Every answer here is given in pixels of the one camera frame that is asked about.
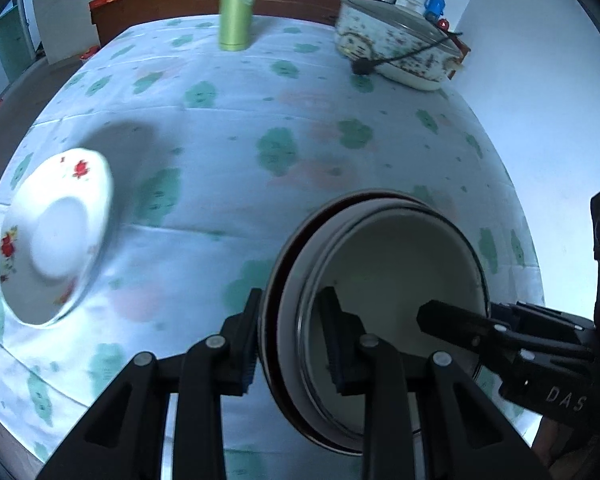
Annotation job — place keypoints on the floral electric cooker pot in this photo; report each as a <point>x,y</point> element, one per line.
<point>404,47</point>

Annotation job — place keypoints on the person's right hand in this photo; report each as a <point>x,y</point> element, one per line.
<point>567,453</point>

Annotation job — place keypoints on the white plate red flowers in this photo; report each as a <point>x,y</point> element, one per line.
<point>52,235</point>

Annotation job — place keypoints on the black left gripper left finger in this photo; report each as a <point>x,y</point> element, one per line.
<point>121,435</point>

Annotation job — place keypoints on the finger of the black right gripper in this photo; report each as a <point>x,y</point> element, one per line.
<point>523,315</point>
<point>497,343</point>

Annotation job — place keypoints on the green cloud pattern tablecloth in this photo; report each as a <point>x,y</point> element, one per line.
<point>217,158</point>

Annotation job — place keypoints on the small red ornament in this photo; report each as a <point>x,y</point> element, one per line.
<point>443,24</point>

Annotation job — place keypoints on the green thermos tumbler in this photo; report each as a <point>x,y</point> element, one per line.
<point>235,24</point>

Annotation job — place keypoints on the long brown wooden cabinet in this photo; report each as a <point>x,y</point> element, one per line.
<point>116,17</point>

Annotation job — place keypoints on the stainless steel bowl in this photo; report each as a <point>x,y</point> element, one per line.
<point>278,315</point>

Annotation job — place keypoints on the blue water jug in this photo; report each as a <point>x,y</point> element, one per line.
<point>434,10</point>

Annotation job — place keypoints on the white enamel bowl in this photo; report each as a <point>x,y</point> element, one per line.
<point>385,258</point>

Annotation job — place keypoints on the green door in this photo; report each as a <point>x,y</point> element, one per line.
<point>15,54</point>

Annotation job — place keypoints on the white orange bucket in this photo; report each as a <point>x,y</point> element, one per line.
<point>89,53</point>

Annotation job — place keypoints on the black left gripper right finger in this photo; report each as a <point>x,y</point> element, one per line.
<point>416,407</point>

